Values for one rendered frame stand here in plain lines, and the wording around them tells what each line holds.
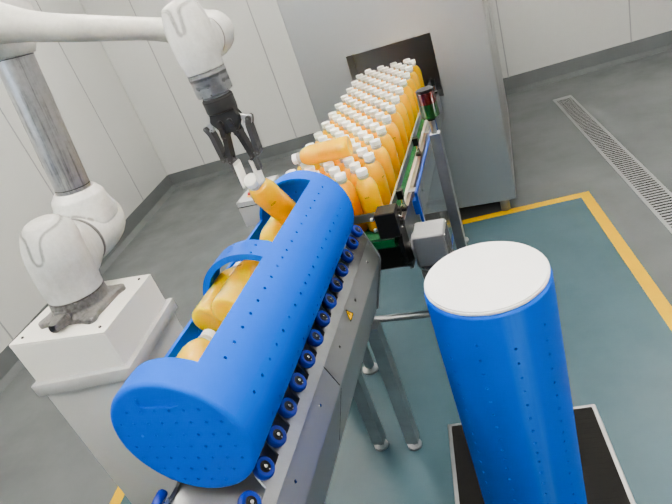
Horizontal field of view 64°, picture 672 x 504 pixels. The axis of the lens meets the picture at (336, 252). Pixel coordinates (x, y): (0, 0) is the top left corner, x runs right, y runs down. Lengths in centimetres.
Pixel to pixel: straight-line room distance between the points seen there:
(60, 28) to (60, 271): 59
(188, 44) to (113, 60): 529
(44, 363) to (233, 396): 81
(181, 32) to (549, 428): 122
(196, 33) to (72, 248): 65
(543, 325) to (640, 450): 107
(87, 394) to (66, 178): 61
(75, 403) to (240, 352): 81
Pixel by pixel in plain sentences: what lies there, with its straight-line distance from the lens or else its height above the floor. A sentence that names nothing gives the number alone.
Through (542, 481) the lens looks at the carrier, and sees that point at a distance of 155.
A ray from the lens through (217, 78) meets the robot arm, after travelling 131.
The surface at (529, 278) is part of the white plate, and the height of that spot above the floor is 104.
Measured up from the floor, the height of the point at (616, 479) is 15.
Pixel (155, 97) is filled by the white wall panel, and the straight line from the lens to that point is 648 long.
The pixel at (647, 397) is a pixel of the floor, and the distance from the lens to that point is 239.
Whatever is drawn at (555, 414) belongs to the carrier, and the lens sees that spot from 141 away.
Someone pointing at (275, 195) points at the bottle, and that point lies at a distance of 142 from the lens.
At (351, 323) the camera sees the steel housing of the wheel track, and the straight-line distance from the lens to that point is 152.
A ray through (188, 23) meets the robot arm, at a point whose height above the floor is 171.
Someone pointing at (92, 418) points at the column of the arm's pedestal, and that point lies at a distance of 177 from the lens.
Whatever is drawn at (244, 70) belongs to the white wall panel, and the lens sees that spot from 608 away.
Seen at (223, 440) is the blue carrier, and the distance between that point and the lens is 102.
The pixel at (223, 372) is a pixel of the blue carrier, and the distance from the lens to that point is 100.
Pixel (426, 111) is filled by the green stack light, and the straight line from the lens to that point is 194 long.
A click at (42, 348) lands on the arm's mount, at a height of 110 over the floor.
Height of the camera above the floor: 174
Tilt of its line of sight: 28 degrees down
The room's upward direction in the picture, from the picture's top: 20 degrees counter-clockwise
